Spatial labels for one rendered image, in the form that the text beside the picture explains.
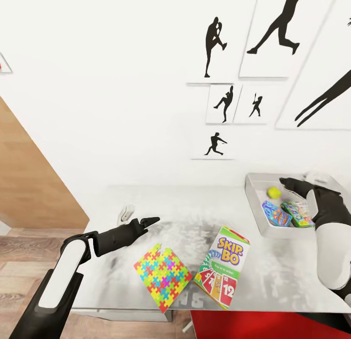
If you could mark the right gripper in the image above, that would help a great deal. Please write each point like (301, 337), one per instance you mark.
(297, 185)

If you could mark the tennis ball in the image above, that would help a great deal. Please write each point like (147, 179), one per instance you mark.
(274, 193)

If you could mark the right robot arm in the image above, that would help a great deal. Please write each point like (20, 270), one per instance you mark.
(333, 229)

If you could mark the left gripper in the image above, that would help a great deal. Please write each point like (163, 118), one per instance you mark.
(126, 235)

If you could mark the board game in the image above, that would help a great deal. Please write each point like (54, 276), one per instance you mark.
(276, 217)
(300, 213)
(221, 269)

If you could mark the jigsaw puzzle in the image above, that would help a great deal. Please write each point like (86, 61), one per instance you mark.
(164, 275)

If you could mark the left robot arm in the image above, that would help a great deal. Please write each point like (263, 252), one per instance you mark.
(48, 310)

